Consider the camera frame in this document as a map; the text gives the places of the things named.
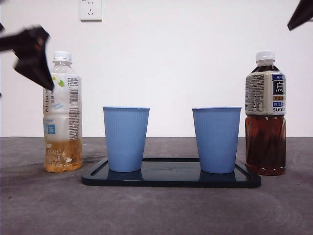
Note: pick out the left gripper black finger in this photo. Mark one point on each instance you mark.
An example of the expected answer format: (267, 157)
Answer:
(36, 69)

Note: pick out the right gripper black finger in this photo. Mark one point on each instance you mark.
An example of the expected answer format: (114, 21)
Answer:
(302, 14)

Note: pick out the pale jasmine tea bottle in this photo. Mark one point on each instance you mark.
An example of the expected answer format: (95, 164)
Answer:
(62, 117)

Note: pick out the dark oolong tea bottle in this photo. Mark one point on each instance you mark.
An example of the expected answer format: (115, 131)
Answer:
(265, 142)

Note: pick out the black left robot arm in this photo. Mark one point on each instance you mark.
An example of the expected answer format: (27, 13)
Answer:
(27, 40)

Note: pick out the blue ribbed plastic cup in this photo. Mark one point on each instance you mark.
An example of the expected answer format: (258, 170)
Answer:
(216, 140)
(125, 139)

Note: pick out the dark rectangular tray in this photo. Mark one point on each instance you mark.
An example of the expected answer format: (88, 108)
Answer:
(171, 177)

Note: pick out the white wall socket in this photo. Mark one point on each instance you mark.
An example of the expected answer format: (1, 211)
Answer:
(90, 11)

